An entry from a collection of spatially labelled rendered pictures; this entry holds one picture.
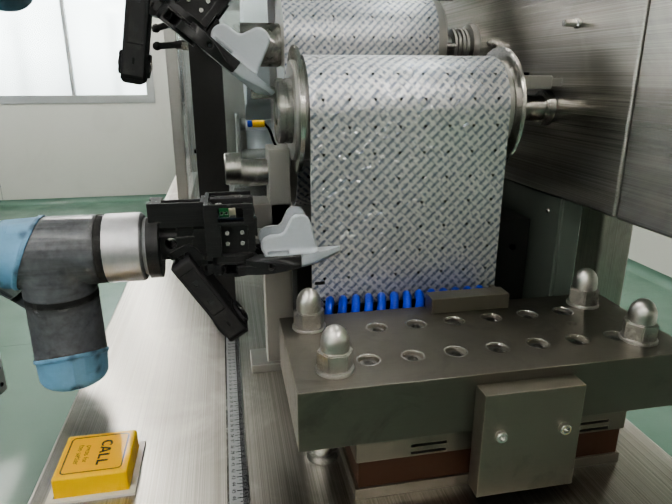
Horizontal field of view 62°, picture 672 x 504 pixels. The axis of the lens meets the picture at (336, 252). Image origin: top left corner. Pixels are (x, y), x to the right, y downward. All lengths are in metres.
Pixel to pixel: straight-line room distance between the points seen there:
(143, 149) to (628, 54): 5.83
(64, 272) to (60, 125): 5.79
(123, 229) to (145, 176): 5.70
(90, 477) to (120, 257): 0.22
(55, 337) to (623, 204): 0.62
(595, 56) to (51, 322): 0.66
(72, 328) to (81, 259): 0.08
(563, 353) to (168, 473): 0.42
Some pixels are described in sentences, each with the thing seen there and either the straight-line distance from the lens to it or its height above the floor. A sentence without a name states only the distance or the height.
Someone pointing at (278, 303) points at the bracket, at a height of 1.00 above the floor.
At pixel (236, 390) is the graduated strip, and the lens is 0.75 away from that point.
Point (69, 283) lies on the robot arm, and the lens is 0.64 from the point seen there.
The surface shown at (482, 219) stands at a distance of 0.70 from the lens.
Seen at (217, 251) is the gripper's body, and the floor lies 1.11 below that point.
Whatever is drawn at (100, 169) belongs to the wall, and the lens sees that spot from 6.38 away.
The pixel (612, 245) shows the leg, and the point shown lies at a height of 1.03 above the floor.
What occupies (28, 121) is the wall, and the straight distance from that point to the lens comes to 6.48.
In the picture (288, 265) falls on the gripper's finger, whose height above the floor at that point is 1.09.
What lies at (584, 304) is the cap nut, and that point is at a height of 1.04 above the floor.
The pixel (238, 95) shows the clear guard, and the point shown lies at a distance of 1.65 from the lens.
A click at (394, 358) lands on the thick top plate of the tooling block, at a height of 1.03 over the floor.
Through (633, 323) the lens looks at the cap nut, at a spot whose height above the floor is 1.05.
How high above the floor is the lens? 1.29
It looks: 18 degrees down
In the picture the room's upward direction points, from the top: straight up
